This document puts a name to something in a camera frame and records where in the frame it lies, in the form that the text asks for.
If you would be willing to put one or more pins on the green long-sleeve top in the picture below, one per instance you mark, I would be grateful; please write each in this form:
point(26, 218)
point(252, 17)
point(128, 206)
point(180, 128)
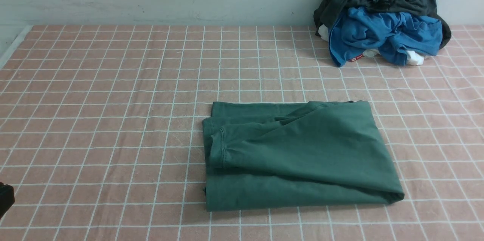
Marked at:
point(276, 155)

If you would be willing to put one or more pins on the pink checkered table cloth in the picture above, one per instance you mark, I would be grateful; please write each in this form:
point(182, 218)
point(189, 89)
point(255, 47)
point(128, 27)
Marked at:
point(101, 133)

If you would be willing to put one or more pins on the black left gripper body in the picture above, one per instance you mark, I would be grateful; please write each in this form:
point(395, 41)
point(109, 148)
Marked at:
point(6, 198)

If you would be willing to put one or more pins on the blue crumpled garment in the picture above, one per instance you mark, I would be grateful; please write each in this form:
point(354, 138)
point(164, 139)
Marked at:
point(357, 30)

